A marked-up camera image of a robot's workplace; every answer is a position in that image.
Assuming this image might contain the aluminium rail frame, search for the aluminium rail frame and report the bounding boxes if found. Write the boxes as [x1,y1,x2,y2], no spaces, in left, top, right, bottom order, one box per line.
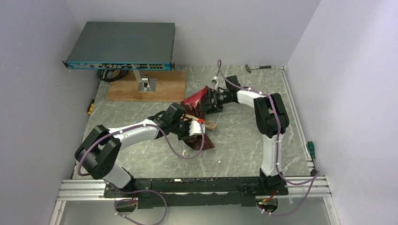
[51,66,340,225]

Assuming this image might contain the maroon paper bouquet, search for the maroon paper bouquet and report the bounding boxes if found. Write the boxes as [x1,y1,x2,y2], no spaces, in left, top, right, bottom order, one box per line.
[180,86,208,150]

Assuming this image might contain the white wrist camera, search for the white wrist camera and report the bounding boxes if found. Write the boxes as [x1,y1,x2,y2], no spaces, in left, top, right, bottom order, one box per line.
[211,76,219,90]
[189,119,206,136]

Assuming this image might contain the wooden board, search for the wooden board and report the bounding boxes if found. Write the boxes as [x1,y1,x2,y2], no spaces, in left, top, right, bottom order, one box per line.
[106,71,187,102]

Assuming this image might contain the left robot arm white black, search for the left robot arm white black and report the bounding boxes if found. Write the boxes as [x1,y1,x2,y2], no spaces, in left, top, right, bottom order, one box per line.
[75,103,206,197]

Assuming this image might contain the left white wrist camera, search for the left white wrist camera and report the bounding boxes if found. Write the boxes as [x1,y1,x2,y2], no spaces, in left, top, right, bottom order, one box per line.
[189,119,206,136]

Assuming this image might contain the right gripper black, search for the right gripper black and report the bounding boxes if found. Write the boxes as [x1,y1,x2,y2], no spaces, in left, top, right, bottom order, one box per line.
[199,88,231,114]

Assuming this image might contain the grey blue network switch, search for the grey blue network switch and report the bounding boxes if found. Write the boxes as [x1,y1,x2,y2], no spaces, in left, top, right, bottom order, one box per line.
[63,22,176,70]

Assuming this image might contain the green handled screwdriver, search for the green handled screwdriver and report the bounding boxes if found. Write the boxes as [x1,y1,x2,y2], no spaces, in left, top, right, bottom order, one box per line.
[307,141,318,176]

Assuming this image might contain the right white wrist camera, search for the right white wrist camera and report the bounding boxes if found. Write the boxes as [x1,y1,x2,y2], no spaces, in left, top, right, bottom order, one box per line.
[211,76,219,90]

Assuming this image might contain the black coiled cables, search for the black coiled cables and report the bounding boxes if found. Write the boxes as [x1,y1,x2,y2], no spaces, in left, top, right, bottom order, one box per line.
[98,68,130,83]

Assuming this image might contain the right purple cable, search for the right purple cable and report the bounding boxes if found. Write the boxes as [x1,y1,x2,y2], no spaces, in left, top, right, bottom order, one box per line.
[216,60,321,217]

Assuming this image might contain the yellow black tool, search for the yellow black tool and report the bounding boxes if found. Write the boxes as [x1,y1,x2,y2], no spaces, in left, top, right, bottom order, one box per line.
[87,98,95,115]

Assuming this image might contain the metal stand bracket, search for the metal stand bracket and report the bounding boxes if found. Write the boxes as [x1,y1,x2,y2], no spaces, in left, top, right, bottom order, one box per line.
[133,70,157,92]

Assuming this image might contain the hammer with black handle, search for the hammer with black handle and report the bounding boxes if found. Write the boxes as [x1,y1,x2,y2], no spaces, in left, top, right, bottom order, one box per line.
[245,64,272,74]

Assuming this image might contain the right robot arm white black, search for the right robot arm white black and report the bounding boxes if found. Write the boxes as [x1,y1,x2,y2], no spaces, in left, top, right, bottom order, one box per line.
[199,75,290,195]

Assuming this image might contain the tan satin ribbon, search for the tan satin ribbon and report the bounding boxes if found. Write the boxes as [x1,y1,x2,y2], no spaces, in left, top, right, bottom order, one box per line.
[184,114,216,129]

